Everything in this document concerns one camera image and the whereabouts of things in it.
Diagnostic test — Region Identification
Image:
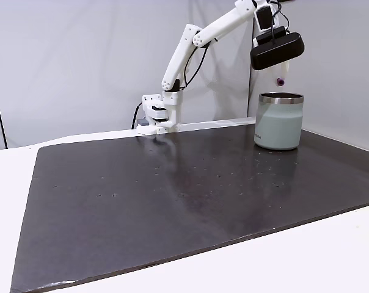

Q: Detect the pale green steel cup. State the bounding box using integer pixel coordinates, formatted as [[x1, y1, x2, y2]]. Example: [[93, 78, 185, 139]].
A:
[[253, 92, 304, 151]]

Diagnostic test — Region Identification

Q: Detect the black table mat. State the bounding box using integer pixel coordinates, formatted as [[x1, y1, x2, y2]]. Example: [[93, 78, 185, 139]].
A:
[[9, 123, 369, 293]]

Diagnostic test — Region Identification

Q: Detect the black camera cable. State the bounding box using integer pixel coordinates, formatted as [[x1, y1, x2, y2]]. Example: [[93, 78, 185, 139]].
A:
[[183, 0, 291, 90]]

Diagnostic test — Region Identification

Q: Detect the black oval camera box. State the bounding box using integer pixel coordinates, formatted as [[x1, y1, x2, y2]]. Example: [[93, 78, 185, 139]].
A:
[[250, 26, 305, 71]]

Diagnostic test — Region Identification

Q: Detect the black power cable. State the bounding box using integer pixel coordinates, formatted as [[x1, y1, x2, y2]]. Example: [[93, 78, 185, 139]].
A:
[[130, 103, 143, 129]]

